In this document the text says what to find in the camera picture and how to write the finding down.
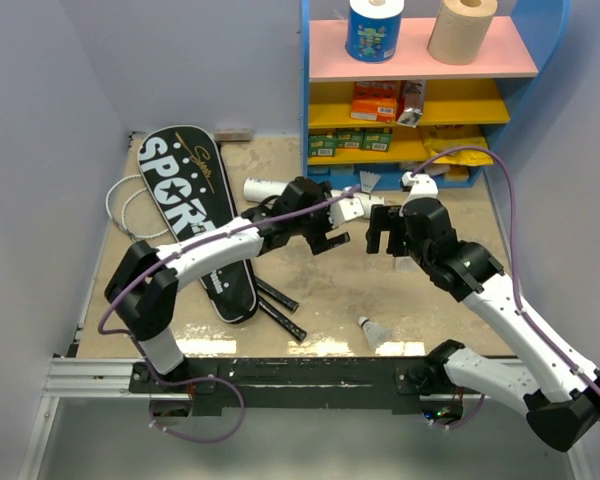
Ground black sport racket bag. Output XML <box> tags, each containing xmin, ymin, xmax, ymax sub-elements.
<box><xmin>137</xmin><ymin>125</ymin><xmax>258</xmax><ymax>324</ymax></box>

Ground green box middle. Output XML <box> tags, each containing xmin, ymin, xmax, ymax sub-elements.
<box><xmin>335</xmin><ymin>128</ymin><xmax>365</xmax><ymax>150</ymax></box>

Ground green box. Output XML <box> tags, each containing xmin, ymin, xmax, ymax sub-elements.
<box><xmin>360</xmin><ymin>127</ymin><xmax>393</xmax><ymax>152</ymax></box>
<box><xmin>335</xmin><ymin>128</ymin><xmax>365</xmax><ymax>150</ymax></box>
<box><xmin>308</xmin><ymin>131</ymin><xmax>338</xmax><ymax>158</ymax></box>

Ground yellow snack bag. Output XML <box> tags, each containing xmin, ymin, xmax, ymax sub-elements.
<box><xmin>419</xmin><ymin>125</ymin><xmax>493</xmax><ymax>167</ymax></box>

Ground silver snack bag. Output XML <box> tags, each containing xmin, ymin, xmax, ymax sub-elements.
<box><xmin>395</xmin><ymin>79</ymin><xmax>426</xmax><ymax>128</ymax></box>

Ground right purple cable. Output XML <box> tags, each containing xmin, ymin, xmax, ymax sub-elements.
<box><xmin>412</xmin><ymin>147</ymin><xmax>600</xmax><ymax>431</ymax></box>

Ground blue shelf unit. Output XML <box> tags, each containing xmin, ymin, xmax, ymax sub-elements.
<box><xmin>299</xmin><ymin>1</ymin><xmax>570</xmax><ymax>190</ymax></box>

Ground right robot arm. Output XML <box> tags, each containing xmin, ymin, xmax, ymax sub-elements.
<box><xmin>366</xmin><ymin>198</ymin><xmax>600</xmax><ymax>452</ymax></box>

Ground white shuttlecock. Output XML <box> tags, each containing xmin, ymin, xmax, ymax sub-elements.
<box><xmin>359</xmin><ymin>171</ymin><xmax>381</xmax><ymax>194</ymax></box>

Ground green box right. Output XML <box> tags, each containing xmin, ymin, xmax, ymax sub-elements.
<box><xmin>360</xmin><ymin>127</ymin><xmax>393</xmax><ymax>152</ymax></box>

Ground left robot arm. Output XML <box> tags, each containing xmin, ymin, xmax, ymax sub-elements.
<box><xmin>105</xmin><ymin>177</ymin><xmax>359</xmax><ymax>392</ymax></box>

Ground blue wrapped paper roll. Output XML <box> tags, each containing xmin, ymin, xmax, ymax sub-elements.
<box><xmin>345</xmin><ymin>0</ymin><xmax>405</xmax><ymax>63</ymax></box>

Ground aluminium rail frame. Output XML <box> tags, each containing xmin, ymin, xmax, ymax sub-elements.
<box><xmin>17</xmin><ymin>132</ymin><xmax>191</xmax><ymax>480</ymax></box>

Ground white shuttlecock tube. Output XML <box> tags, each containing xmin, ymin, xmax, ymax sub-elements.
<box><xmin>243</xmin><ymin>177</ymin><xmax>385</xmax><ymax>219</ymax></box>

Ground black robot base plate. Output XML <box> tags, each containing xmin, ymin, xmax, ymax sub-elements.
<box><xmin>129</xmin><ymin>357</ymin><xmax>457</xmax><ymax>416</ymax></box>

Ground small pink eraser box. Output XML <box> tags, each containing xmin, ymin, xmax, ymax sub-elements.
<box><xmin>213</xmin><ymin>128</ymin><xmax>253</xmax><ymax>142</ymax></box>

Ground white shuttlecock front table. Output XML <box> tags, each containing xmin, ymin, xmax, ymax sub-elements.
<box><xmin>357</xmin><ymin>317</ymin><xmax>392</xmax><ymax>350</ymax></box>

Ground orange snack box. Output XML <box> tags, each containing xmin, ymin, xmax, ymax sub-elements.
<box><xmin>350</xmin><ymin>81</ymin><xmax>399</xmax><ymax>123</ymax></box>

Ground green box left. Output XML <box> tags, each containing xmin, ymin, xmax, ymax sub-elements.
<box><xmin>308</xmin><ymin>131</ymin><xmax>338</xmax><ymax>158</ymax></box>

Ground brown paper towel roll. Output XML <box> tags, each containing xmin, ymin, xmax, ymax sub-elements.
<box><xmin>427</xmin><ymin>0</ymin><xmax>498</xmax><ymax>65</ymax></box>

